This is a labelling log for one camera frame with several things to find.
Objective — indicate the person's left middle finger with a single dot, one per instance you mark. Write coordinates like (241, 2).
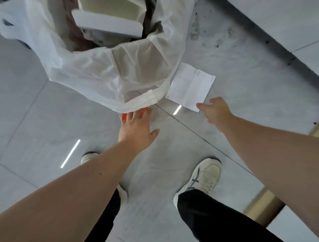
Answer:
(136, 117)

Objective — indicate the person's left thumb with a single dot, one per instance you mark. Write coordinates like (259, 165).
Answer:
(155, 133)

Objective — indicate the person's right forearm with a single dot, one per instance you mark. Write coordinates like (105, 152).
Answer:
(274, 159)

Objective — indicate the person's right fingers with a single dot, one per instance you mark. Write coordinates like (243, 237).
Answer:
(203, 106)

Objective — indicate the person's left hand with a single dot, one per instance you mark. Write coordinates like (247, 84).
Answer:
(135, 134)

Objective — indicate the white plastic trash bag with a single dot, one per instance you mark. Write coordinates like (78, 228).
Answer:
(99, 72)

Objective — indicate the white foam block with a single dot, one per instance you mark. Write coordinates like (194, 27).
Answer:
(112, 6)

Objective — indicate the person's left forearm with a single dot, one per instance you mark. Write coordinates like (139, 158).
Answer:
(69, 194)

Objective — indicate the white foam slab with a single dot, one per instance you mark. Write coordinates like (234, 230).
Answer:
(107, 23)

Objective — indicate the white sneaker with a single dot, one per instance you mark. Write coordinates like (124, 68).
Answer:
(89, 157)
(205, 175)

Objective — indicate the person's right hand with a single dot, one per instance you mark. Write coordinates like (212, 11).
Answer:
(219, 113)

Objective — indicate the white paper sheet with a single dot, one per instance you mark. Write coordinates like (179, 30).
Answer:
(190, 86)

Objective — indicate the white left sneaker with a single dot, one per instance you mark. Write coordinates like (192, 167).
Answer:
(89, 157)

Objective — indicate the black trousers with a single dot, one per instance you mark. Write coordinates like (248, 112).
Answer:
(211, 220)

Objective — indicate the white right sneaker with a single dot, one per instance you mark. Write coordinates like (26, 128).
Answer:
(205, 175)

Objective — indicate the brown waste item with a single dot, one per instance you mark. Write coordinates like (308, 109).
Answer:
(74, 32)

